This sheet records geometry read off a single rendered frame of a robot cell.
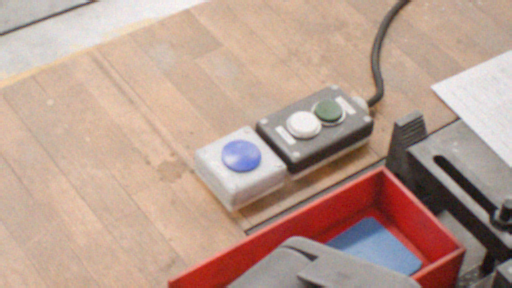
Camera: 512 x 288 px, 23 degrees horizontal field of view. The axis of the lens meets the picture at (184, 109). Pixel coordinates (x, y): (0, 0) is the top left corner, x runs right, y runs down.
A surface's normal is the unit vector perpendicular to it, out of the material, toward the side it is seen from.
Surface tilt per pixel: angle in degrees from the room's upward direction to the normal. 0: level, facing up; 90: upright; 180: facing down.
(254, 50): 0
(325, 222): 90
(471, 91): 2
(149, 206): 0
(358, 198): 90
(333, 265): 28
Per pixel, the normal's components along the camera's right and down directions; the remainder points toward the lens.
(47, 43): 0.04, -0.68
